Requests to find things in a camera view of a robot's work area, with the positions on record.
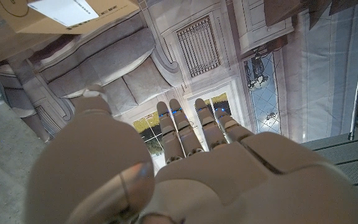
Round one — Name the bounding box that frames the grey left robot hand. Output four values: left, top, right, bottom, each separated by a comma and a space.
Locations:
25, 83, 358, 224

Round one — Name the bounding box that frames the white card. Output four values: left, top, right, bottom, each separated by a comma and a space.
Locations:
27, 0, 100, 27

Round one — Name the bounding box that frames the cardboard packing box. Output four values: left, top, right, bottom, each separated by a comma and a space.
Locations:
0, 0, 141, 35

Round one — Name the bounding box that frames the printed living room backdrop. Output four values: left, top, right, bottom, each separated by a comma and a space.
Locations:
0, 0, 358, 169

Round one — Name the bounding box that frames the grey perforated wall panel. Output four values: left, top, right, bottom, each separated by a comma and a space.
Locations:
301, 121, 358, 212

